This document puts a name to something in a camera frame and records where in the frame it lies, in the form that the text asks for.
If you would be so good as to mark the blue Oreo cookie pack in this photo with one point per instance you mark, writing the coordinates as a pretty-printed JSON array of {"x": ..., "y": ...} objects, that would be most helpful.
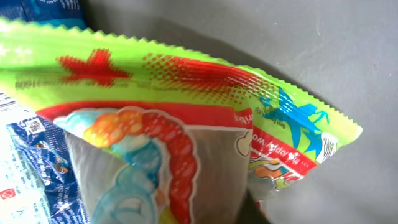
[{"x": 38, "y": 184}]

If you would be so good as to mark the grey plastic mesh basket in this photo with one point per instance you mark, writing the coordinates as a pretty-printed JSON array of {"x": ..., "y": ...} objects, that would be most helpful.
[{"x": 342, "y": 52}]

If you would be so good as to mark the green Haribo gummy bag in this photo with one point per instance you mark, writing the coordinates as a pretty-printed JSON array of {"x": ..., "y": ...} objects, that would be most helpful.
[{"x": 163, "y": 134}]

